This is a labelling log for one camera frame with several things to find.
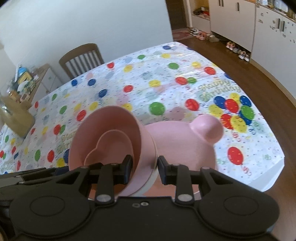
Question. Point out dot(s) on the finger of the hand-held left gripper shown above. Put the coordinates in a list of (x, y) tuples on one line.
[(34, 176)]

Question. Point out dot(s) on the gold thermos jug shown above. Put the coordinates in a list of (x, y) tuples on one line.
[(16, 118)]

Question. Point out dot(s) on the blue round toy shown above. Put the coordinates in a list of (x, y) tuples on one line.
[(22, 70)]

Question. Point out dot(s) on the pink bowl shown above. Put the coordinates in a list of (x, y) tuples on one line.
[(108, 120)]

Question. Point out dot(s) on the yellow box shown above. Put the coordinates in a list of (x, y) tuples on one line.
[(25, 77)]

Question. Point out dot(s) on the wooden white sideboard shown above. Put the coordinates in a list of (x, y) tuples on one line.
[(49, 80)]

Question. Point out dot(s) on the small pink heart dish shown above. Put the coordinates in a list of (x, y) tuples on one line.
[(113, 146)]

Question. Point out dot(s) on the green tissue box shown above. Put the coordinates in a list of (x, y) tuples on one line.
[(29, 85)]

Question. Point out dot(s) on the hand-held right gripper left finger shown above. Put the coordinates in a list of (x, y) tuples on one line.
[(128, 169)]

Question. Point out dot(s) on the row of shoes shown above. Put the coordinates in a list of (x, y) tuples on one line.
[(233, 47)]

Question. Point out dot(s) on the wooden chair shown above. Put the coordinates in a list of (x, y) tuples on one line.
[(79, 52)]

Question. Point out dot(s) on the white wall cabinet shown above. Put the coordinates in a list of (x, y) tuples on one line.
[(231, 20)]

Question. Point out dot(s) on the pink bear-shaped plate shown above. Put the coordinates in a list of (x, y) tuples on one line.
[(185, 148)]

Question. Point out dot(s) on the pink doormat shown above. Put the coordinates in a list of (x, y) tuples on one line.
[(181, 34)]

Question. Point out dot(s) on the balloon print tablecloth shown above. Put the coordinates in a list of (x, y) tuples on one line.
[(143, 76)]

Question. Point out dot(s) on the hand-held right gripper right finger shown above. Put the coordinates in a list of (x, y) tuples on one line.
[(161, 170)]

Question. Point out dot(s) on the assorted shelf ornaments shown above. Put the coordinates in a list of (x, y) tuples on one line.
[(272, 4)]

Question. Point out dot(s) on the cream bowl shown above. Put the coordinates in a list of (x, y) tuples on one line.
[(154, 160)]

